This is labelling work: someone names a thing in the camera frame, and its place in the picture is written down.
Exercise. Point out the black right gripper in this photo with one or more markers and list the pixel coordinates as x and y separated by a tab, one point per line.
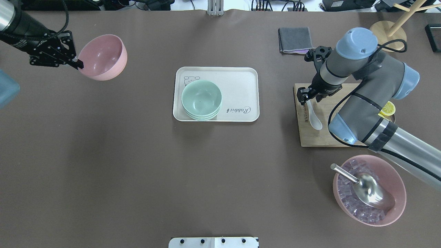
322	86

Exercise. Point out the stacked green bowls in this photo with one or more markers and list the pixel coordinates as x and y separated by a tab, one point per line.
201	100

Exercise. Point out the lemon slices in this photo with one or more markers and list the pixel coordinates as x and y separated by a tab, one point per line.
388	111

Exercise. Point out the small pink bowl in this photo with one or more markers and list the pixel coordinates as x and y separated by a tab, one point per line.
104	58

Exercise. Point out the large pink ice bowl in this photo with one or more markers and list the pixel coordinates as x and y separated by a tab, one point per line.
385	175

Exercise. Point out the cream rabbit tray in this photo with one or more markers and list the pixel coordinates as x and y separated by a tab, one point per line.
239	86

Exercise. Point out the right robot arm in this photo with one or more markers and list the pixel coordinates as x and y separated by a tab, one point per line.
383	78

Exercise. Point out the grey folded cloth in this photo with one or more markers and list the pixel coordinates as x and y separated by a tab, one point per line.
294	40

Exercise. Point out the aluminium frame post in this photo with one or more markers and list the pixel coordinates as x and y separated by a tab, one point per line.
215	7

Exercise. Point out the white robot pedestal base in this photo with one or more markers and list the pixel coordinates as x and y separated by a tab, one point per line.
214	242

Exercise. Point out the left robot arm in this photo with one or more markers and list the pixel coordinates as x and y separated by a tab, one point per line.
22	31

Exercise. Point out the wooden mug tree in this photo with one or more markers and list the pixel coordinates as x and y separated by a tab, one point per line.
407	27

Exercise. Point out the white ceramic spoon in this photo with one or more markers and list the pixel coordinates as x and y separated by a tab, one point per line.
313	118

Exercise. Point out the wooden cutting board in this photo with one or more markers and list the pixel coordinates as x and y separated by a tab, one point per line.
309	137

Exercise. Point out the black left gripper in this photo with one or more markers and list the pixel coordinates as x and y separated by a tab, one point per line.
28	40

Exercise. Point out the metal ice scoop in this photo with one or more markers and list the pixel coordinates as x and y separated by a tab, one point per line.
367	189

